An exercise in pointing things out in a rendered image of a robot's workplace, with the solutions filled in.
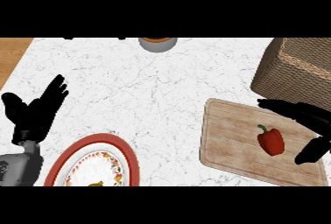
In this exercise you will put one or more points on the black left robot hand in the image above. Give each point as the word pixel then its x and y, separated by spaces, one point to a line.
pixel 38 110

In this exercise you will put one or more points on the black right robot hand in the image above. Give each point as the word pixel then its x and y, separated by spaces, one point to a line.
pixel 308 115

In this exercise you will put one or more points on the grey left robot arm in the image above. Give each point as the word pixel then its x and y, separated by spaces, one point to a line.
pixel 20 166

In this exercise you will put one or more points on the red bell pepper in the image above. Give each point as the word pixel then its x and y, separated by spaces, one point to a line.
pixel 271 141

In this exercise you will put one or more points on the brown wicker basket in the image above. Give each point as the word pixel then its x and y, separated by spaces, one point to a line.
pixel 298 70

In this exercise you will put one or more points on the wooden cutting board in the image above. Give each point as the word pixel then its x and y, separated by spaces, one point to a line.
pixel 242 137

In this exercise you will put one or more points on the red rimmed patterned plate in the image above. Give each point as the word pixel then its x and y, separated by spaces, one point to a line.
pixel 97 163

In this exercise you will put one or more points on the yellow food piece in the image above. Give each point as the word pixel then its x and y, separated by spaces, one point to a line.
pixel 97 184

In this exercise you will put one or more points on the grey cup with orange rim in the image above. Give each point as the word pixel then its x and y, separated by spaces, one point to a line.
pixel 158 44

